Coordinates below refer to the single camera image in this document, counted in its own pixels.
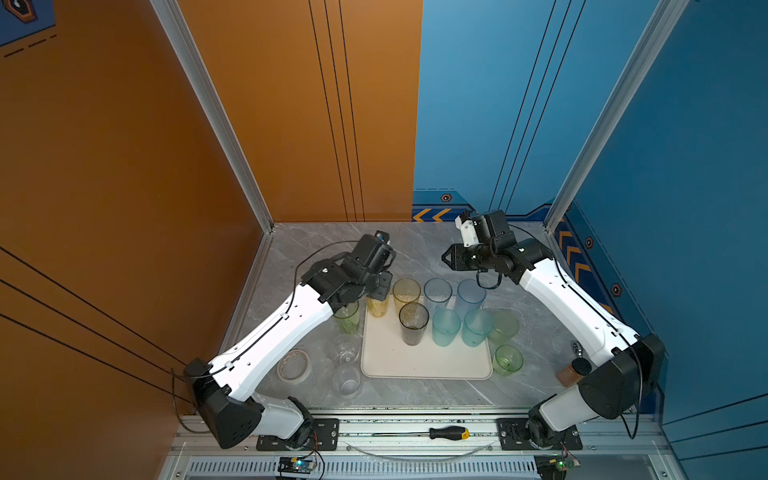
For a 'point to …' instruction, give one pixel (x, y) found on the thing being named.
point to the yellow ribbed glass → (377, 308)
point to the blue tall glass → (471, 294)
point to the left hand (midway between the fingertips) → (380, 274)
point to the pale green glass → (505, 326)
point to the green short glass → (507, 360)
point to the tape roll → (293, 366)
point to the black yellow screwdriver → (457, 433)
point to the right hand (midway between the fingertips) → (445, 256)
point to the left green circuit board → (296, 465)
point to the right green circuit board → (553, 466)
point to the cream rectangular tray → (386, 355)
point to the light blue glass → (437, 294)
